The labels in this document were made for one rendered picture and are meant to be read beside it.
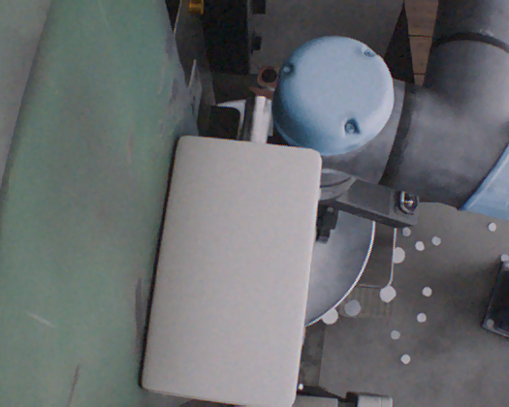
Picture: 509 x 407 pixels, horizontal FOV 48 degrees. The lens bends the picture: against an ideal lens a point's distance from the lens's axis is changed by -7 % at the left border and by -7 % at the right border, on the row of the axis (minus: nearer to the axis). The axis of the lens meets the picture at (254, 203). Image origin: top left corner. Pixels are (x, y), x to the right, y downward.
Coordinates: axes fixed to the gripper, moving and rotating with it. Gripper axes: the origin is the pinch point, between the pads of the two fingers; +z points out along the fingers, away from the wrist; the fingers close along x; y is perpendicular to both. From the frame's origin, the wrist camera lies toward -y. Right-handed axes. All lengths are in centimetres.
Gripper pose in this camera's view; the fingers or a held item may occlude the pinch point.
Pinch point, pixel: (319, 218)
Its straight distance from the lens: 71.6
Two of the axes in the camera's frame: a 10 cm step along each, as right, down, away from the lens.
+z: 0.1, 2.6, 9.7
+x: -1.2, 9.6, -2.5
